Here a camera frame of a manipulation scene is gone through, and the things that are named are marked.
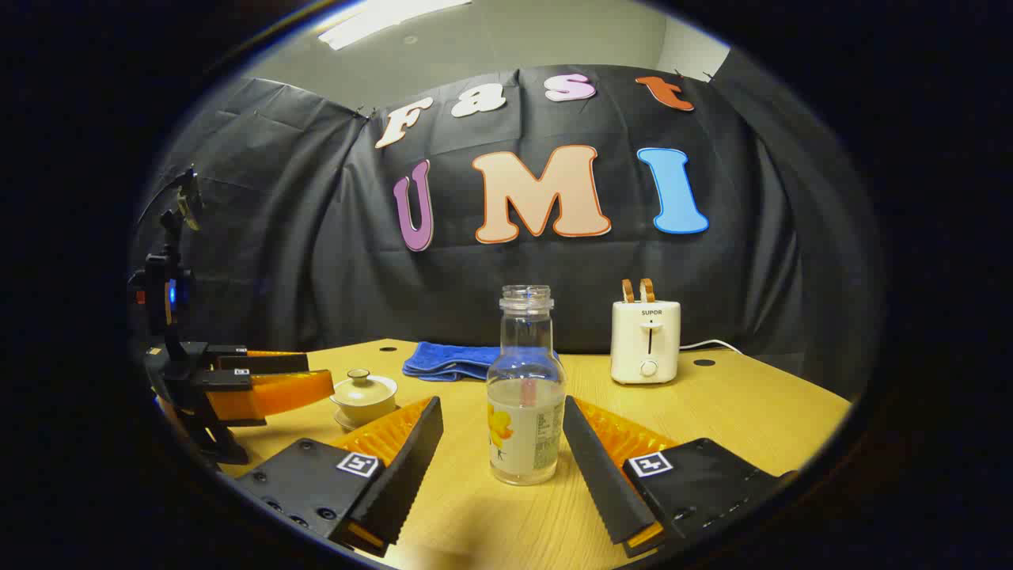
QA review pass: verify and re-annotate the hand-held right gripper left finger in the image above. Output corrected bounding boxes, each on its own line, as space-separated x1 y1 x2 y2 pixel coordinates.
233 396 446 559

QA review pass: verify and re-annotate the clear glass water bottle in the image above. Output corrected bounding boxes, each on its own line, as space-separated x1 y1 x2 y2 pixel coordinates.
486 285 567 486

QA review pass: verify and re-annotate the white toaster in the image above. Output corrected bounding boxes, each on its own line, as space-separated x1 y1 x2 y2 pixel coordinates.
610 300 682 386

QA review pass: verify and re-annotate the blue folded towel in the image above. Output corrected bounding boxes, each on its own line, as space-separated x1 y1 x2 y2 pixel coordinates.
402 341 563 382

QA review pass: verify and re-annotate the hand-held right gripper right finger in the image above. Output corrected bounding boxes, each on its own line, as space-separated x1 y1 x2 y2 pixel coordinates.
562 396 800 559

